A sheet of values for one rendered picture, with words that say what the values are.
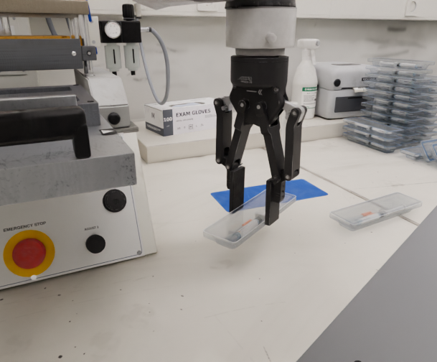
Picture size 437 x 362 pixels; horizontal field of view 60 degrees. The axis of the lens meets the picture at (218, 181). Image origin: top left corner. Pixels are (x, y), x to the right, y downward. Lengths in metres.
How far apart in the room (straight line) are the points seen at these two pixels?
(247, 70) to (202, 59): 0.86
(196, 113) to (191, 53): 0.28
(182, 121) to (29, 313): 0.71
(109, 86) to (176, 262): 0.28
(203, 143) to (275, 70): 0.57
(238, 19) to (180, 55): 0.84
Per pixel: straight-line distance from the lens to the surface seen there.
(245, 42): 0.48
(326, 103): 1.30
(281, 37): 0.48
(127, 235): 0.58
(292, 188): 0.83
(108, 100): 0.59
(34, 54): 0.66
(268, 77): 0.49
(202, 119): 1.12
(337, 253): 0.62
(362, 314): 0.29
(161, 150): 0.99
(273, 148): 0.51
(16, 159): 0.34
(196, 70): 1.33
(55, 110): 0.32
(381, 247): 0.66
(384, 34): 1.83
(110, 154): 0.33
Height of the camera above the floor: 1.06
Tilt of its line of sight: 21 degrees down
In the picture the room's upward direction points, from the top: straight up
